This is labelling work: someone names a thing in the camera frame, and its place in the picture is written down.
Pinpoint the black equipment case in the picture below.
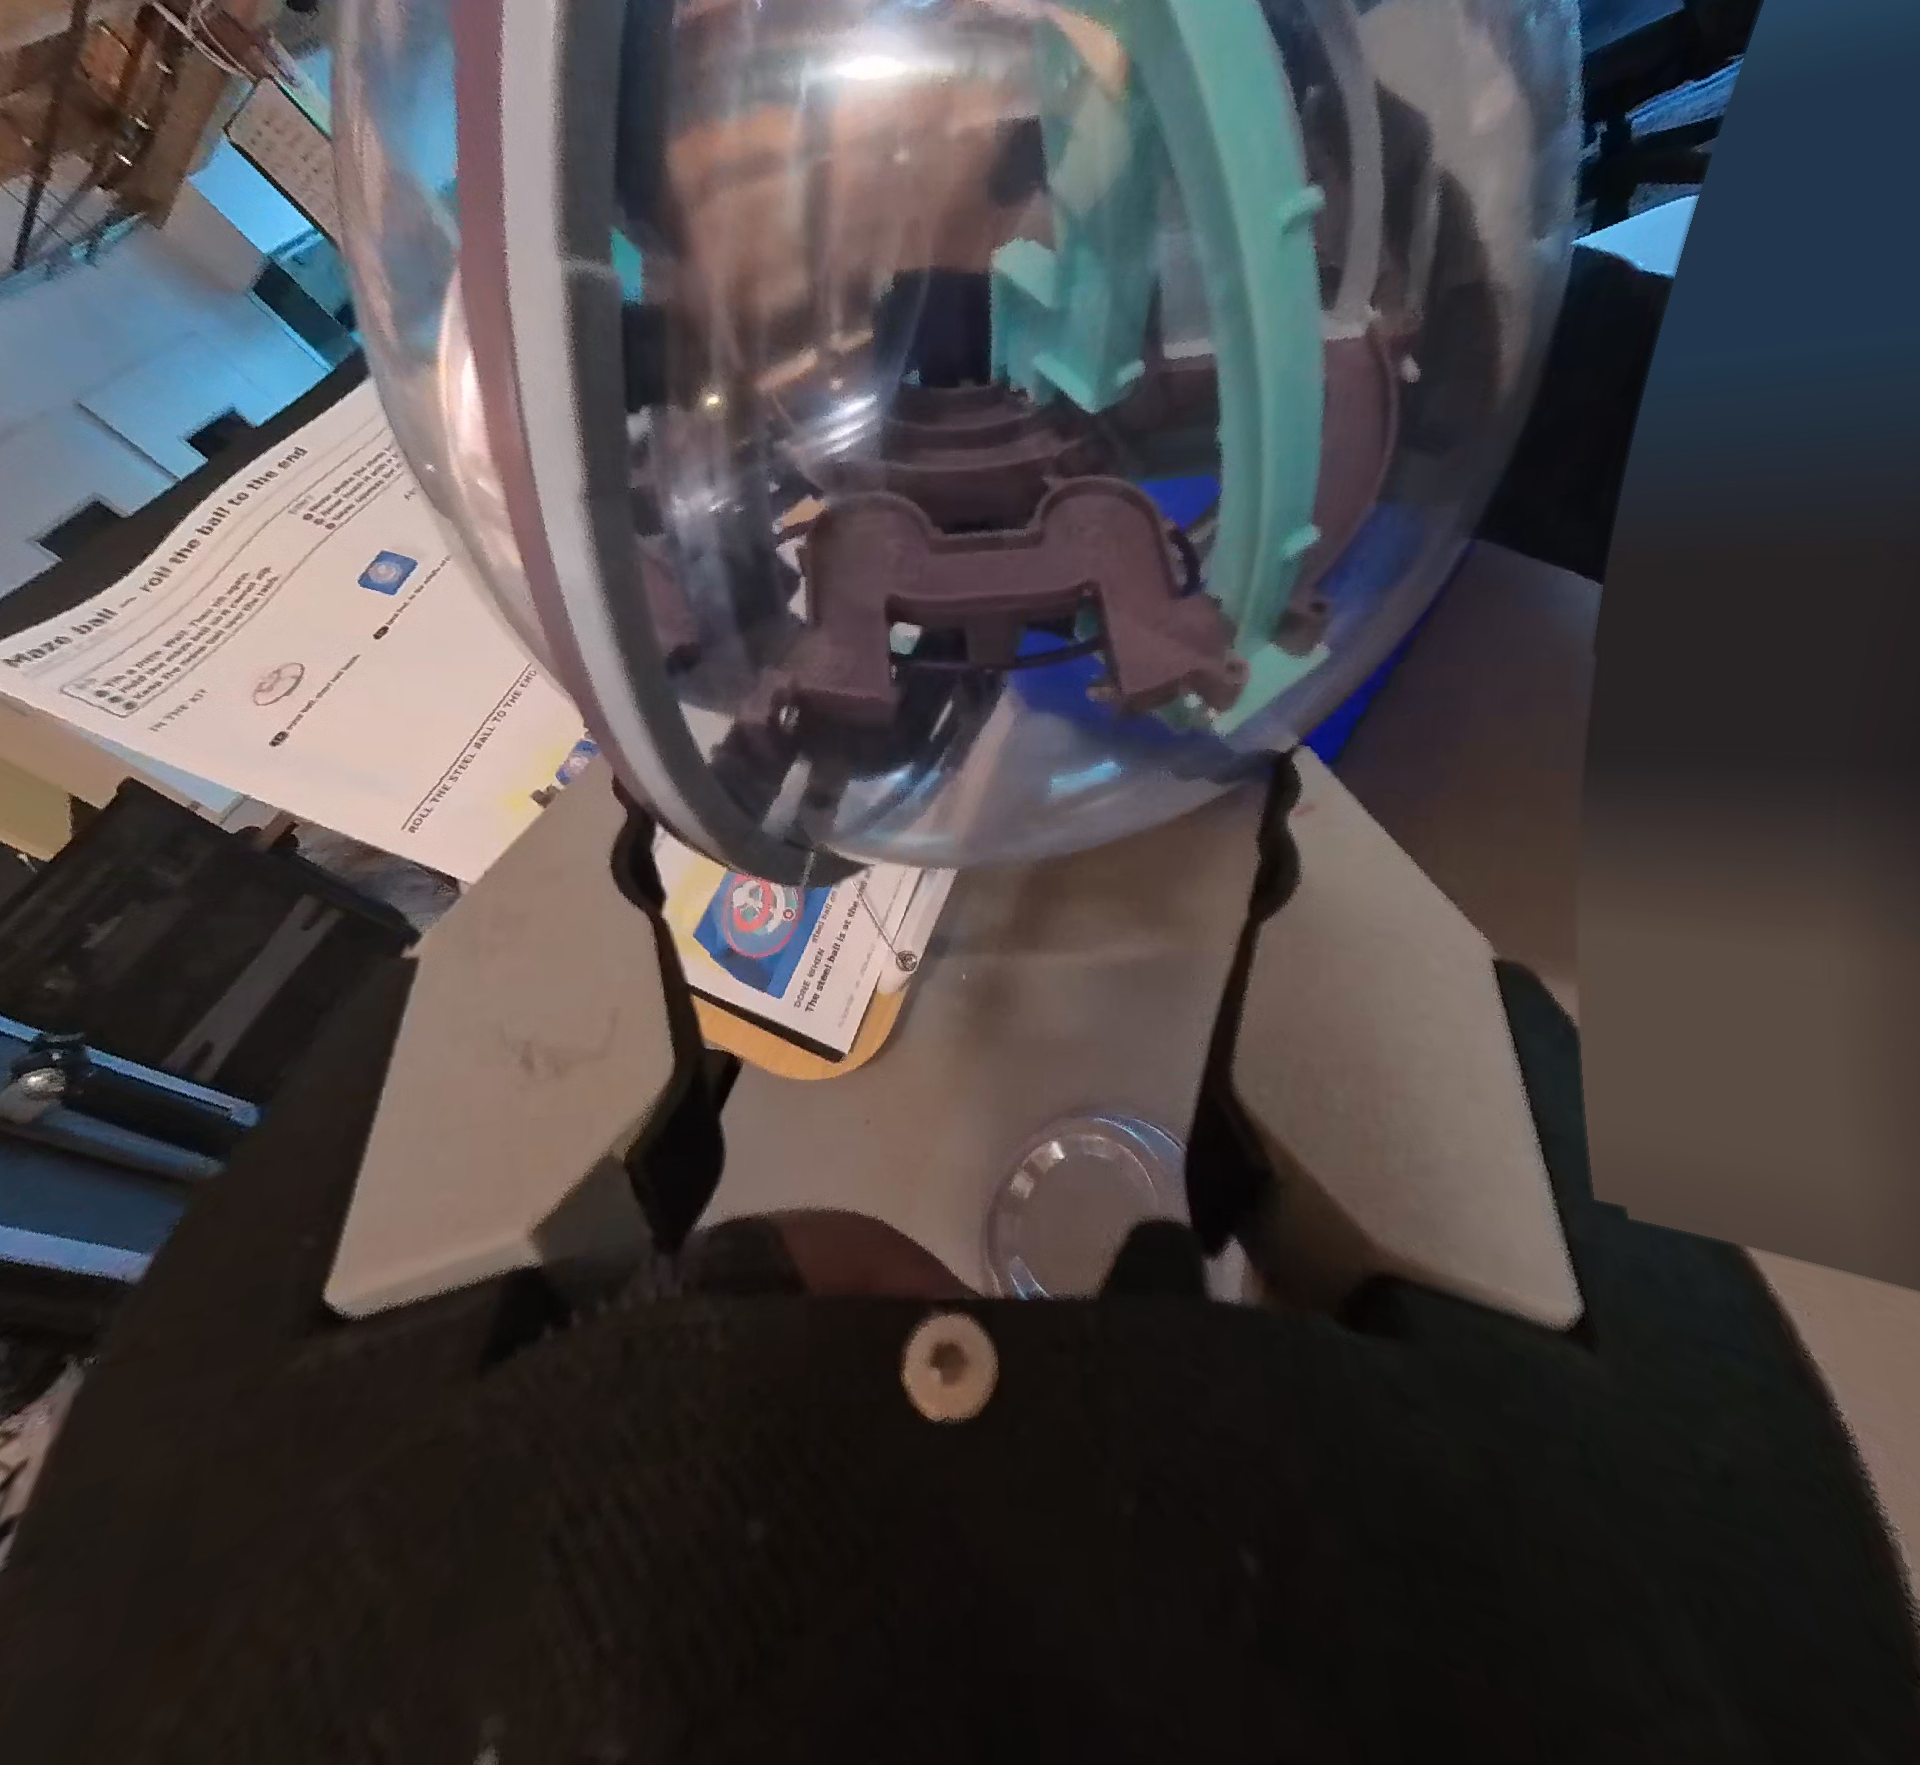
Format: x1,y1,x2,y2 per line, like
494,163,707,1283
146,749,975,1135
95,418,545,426
0,779,421,1167

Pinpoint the wooden board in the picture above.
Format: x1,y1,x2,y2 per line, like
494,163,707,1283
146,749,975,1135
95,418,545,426
702,1001,918,1083

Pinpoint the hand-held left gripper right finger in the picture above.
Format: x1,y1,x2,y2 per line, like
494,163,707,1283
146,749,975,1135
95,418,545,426
1182,747,1587,1332

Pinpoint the clear plastic maze ball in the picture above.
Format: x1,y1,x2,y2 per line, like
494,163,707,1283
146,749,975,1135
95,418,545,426
330,0,1587,877

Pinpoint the blue plastic bin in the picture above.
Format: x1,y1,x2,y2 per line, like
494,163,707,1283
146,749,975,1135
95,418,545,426
1155,475,1447,769

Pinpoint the clear plastic ring stand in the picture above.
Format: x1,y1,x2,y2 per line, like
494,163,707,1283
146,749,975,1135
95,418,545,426
981,1108,1198,1305

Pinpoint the printed instruction sheet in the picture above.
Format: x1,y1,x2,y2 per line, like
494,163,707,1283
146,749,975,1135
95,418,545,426
680,864,957,1049

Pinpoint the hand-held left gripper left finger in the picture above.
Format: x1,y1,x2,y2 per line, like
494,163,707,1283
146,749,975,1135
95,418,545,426
318,743,745,1320

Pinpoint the black framed instruction sign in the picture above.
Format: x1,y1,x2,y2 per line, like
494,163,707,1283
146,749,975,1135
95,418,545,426
0,295,602,884

